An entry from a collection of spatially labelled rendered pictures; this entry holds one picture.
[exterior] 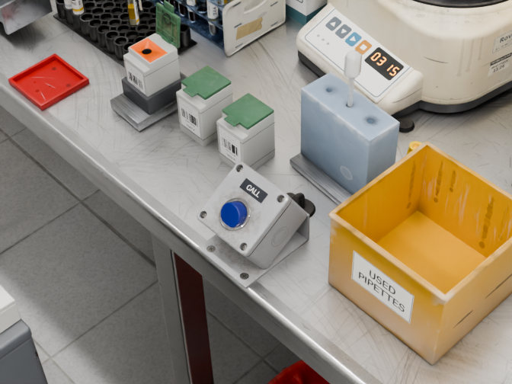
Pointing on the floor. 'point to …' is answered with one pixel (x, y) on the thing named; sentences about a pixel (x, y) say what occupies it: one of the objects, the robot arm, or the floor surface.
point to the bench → (351, 324)
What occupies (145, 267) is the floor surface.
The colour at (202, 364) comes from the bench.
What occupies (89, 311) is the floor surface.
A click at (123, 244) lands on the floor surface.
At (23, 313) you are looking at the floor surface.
